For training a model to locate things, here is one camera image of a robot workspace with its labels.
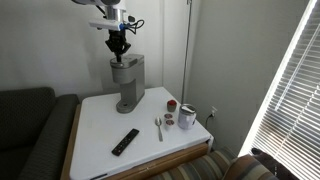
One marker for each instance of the striped sofa cushion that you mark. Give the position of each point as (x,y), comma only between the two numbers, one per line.
(248,168)

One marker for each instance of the grey single-serve coffee machine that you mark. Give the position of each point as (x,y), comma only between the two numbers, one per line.
(131,83)

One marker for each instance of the dark grey sofa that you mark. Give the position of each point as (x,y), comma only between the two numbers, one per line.
(30,133)

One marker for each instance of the small cup with red top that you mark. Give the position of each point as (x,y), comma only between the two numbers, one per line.
(171,105)

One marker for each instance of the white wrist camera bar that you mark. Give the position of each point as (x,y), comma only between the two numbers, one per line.
(105,24)

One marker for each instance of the white wall outlet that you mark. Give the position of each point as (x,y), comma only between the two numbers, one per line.
(213,111)

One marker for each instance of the black tripod stand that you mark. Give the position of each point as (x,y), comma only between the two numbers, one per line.
(278,166)

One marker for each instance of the thin metal pole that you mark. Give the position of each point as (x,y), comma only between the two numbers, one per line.
(186,50)

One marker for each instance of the white coffee pod red lid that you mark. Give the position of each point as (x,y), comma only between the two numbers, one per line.
(168,116)
(169,124)

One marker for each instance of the black remote control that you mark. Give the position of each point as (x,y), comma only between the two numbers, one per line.
(125,142)

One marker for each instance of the white plastic board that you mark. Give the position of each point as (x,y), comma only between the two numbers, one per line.
(100,133)

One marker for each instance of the wooden side table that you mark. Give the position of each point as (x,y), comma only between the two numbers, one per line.
(166,162)

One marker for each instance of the metal spoon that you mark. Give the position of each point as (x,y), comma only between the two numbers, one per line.
(158,122)

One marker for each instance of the striped fabric sofa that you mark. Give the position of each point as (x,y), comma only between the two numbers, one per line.
(200,168)

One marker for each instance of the white lidded travel mug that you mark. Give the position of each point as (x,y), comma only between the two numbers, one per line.
(186,118)

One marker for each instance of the white window blinds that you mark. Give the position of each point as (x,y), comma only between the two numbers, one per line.
(293,110)

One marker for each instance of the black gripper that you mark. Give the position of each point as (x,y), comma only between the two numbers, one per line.
(117,36)

